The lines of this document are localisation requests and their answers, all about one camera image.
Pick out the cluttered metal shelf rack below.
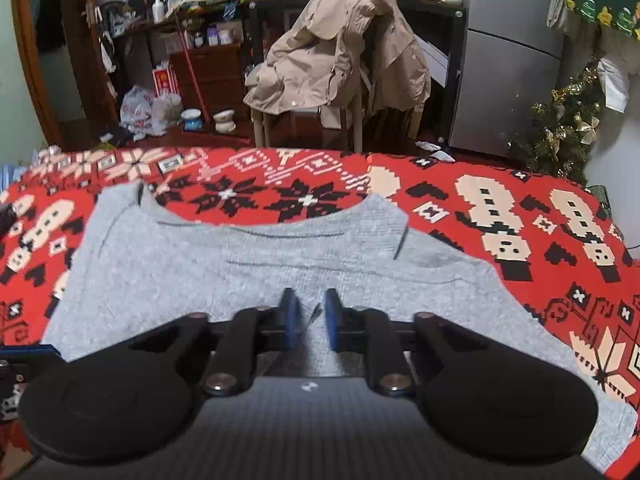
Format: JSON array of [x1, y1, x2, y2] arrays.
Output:
[[97, 0, 256, 61]]

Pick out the red carton box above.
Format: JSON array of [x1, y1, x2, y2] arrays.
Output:
[[151, 65, 181, 98]]

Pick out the white hanging bag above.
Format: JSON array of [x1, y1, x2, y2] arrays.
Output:
[[597, 55, 630, 113]]

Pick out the wooden chair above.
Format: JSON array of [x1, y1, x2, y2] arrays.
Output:
[[252, 95, 426, 153]]

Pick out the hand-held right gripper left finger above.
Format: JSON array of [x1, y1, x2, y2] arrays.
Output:
[[129, 287, 303, 397]]

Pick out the red broom stick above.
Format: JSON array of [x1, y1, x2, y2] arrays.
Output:
[[172, 7, 208, 123]]

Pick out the wooden door frame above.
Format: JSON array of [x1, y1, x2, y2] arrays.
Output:
[[10, 0, 121, 146]]

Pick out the grey shirt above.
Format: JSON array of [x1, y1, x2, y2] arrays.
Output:
[[42, 182, 638, 473]]

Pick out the white flat box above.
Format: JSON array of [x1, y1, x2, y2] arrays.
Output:
[[415, 35, 451, 88]]

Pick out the white red plastic bag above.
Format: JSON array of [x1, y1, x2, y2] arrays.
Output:
[[120, 85, 153, 136]]

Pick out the black desk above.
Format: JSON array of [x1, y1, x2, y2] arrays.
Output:
[[247, 0, 468, 146]]

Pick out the beige jacket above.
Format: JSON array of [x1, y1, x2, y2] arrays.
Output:
[[243, 0, 432, 128]]

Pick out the wooden drawer cabinet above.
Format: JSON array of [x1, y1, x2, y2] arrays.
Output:
[[170, 45, 251, 121]]

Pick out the small decorated christmas tree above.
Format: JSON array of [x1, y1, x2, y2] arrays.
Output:
[[507, 57, 603, 186]]

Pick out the red patterned blanket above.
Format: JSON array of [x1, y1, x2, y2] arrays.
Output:
[[0, 145, 640, 480]]

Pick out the silver refrigerator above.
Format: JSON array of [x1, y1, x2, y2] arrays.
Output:
[[447, 0, 581, 158]]

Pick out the white paper scraps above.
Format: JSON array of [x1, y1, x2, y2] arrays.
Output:
[[417, 140, 456, 163]]

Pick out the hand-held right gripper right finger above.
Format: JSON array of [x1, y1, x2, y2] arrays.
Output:
[[325, 289, 493, 396]]

